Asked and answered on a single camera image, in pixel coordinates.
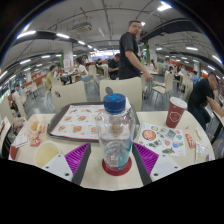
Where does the group of beige chairs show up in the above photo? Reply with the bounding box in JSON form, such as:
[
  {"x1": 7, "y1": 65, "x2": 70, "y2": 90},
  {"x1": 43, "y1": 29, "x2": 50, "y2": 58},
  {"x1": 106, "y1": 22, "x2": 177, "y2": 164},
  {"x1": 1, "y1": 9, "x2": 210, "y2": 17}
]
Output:
[{"x1": 0, "y1": 63, "x2": 195, "y2": 124}]

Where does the group of ceiling lights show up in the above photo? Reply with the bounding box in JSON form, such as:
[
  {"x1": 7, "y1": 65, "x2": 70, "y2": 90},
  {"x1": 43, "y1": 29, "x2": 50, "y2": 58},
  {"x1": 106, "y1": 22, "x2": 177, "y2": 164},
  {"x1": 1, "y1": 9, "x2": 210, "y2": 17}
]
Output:
[{"x1": 0, "y1": 1, "x2": 224, "y2": 79}]

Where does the dark brown food tray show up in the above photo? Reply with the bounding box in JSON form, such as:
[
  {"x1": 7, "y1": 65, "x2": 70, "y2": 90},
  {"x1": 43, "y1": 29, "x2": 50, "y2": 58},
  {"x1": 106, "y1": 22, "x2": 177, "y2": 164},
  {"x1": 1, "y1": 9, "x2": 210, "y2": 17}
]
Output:
[{"x1": 46, "y1": 101, "x2": 141, "y2": 143}]

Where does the printed paper tray liner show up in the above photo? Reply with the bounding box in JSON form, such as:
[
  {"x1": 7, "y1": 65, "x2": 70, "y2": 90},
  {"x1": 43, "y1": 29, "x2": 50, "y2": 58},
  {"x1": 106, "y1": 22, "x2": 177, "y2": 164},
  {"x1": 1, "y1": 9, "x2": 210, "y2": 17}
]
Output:
[{"x1": 49, "y1": 104, "x2": 105, "y2": 140}]

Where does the beige chair with round hole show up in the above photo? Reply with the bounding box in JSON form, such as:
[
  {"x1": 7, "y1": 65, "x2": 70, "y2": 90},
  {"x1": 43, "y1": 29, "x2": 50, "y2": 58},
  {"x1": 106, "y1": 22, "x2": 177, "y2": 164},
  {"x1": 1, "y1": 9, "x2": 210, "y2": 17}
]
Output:
[
  {"x1": 99, "y1": 76, "x2": 143, "y2": 113},
  {"x1": 50, "y1": 80, "x2": 88, "y2": 113}
]

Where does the crumpled white napkin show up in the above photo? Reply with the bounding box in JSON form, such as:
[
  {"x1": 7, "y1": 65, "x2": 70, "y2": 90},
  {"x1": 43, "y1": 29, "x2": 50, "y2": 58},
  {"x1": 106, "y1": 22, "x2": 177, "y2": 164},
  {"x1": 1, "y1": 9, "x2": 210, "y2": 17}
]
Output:
[{"x1": 124, "y1": 97, "x2": 132, "y2": 112}]

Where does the ceiling air conditioner unit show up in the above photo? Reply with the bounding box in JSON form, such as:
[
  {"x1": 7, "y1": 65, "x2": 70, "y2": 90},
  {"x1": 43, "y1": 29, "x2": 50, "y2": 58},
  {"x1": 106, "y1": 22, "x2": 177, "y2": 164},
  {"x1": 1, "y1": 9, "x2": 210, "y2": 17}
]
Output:
[{"x1": 72, "y1": 22, "x2": 93, "y2": 33}]

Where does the cream mug with brown handle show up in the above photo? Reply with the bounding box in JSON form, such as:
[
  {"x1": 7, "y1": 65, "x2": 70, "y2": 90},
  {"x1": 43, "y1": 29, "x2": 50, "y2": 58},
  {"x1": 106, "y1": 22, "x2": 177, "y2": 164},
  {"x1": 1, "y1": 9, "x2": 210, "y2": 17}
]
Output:
[{"x1": 33, "y1": 140, "x2": 62, "y2": 169}]

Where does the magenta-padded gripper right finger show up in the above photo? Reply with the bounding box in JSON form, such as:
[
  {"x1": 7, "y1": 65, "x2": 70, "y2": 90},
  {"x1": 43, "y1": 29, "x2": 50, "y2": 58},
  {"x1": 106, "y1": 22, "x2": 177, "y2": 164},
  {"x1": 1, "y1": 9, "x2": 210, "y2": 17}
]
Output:
[{"x1": 131, "y1": 141, "x2": 183, "y2": 186}]

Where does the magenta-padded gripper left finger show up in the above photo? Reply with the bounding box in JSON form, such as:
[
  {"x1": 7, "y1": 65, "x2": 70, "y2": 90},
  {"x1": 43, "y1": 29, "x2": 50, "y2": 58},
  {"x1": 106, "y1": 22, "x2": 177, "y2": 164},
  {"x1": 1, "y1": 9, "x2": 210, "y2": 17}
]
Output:
[{"x1": 41, "y1": 142, "x2": 92, "y2": 186}]

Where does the clear plastic sachet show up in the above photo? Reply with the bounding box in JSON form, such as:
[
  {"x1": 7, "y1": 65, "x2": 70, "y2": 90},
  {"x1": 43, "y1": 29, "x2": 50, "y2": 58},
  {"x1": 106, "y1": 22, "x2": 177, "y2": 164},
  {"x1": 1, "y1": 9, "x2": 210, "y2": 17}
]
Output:
[{"x1": 194, "y1": 141, "x2": 210, "y2": 164}]

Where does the flat round red coaster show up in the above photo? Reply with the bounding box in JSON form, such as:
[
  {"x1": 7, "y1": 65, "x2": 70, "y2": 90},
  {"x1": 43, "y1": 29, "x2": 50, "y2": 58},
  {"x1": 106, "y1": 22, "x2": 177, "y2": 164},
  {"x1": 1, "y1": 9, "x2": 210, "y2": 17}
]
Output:
[{"x1": 101, "y1": 156, "x2": 133, "y2": 177}]

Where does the red paper cup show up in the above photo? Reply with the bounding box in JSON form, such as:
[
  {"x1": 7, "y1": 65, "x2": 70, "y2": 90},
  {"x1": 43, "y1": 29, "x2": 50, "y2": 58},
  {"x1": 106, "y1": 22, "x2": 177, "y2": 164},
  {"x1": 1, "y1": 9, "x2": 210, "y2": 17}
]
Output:
[{"x1": 165, "y1": 96, "x2": 188, "y2": 129}]

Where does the white napkin pack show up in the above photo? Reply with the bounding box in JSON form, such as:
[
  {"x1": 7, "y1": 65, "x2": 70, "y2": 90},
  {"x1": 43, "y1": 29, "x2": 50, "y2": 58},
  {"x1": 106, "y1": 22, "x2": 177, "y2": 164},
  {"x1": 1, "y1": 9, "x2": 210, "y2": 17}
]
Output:
[{"x1": 11, "y1": 133, "x2": 30, "y2": 149}]

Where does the colourful printed flyer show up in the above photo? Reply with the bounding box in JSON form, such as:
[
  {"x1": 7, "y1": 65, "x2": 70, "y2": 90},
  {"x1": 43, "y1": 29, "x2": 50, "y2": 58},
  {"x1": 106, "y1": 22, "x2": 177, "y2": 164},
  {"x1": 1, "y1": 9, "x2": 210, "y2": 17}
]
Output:
[{"x1": 137, "y1": 122, "x2": 187, "y2": 158}]

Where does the beige cafeteria table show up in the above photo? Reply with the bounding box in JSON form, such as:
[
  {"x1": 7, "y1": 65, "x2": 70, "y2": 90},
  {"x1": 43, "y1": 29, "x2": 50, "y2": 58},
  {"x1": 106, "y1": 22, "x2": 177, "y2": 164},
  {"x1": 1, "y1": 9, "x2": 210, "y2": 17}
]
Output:
[
  {"x1": 213, "y1": 111, "x2": 224, "y2": 134},
  {"x1": 0, "y1": 116, "x2": 13, "y2": 158}
]

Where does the clear blue-capped water bottle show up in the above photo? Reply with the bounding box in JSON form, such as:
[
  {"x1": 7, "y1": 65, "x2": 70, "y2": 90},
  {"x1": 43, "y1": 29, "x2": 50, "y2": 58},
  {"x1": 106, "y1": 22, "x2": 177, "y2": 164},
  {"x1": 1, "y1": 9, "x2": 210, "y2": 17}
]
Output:
[{"x1": 95, "y1": 93, "x2": 137, "y2": 171}]

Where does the small red sachet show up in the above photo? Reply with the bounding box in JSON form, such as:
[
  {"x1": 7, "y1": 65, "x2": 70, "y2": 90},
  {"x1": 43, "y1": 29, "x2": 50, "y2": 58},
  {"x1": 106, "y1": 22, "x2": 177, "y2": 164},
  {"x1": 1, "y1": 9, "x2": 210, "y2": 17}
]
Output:
[{"x1": 184, "y1": 133, "x2": 197, "y2": 149}]

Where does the red ketchup packet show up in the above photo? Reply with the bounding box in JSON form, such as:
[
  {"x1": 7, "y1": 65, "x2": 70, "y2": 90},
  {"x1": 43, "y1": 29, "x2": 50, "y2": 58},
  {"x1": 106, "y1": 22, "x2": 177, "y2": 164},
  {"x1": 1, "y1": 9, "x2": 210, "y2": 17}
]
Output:
[{"x1": 29, "y1": 136, "x2": 42, "y2": 148}]

